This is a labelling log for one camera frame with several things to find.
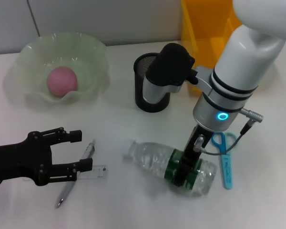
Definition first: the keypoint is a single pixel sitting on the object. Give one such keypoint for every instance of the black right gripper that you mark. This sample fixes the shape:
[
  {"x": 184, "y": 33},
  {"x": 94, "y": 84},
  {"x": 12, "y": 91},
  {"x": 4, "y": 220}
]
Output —
[{"x": 193, "y": 152}]

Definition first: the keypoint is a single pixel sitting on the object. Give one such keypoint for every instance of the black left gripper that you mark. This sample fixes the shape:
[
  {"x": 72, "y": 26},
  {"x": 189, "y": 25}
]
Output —
[{"x": 16, "y": 162}]

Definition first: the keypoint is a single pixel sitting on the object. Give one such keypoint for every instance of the clear bottle green label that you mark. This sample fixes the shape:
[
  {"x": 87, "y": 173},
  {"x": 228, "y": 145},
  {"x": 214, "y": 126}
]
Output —
[{"x": 152, "y": 157}]

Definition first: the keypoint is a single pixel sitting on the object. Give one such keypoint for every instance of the blue scissors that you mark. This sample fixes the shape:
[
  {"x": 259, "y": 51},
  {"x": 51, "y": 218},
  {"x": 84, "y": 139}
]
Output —
[{"x": 227, "y": 171}]

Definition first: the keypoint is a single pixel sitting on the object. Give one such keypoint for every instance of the silver pen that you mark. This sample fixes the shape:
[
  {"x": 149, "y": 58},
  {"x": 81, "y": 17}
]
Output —
[{"x": 88, "y": 152}]

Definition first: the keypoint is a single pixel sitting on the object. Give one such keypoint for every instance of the clear plastic ruler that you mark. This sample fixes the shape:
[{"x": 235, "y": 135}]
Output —
[{"x": 100, "y": 171}]

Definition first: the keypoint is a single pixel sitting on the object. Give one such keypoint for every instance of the black mesh pen cup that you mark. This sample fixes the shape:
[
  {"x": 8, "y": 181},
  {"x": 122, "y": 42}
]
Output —
[{"x": 152, "y": 106}]

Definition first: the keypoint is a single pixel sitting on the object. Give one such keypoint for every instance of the green glass fruit bowl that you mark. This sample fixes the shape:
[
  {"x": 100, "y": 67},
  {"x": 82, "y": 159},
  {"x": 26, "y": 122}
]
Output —
[{"x": 38, "y": 55}]

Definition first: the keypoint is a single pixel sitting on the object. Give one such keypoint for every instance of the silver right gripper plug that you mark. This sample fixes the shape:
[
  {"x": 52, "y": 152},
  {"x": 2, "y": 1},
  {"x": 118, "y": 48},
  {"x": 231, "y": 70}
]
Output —
[{"x": 199, "y": 143}]

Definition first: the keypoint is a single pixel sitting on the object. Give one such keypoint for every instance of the yellow plastic bin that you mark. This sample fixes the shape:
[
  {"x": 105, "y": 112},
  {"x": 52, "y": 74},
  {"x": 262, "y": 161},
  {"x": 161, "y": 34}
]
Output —
[{"x": 200, "y": 23}]

